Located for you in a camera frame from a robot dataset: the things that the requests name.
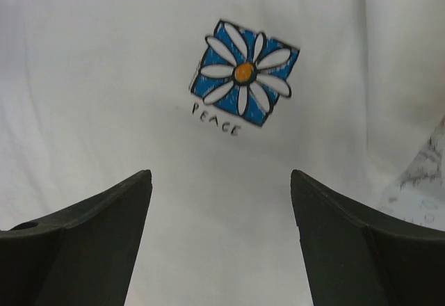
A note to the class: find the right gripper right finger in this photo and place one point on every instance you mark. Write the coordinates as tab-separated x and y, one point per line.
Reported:
355	255

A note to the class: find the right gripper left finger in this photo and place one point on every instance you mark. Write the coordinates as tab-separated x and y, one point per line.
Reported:
81	255

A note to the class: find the white daisy print t-shirt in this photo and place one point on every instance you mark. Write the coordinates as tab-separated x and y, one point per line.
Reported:
221	100

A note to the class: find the floral patterned table mat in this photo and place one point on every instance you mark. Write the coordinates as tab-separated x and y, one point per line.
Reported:
417	195

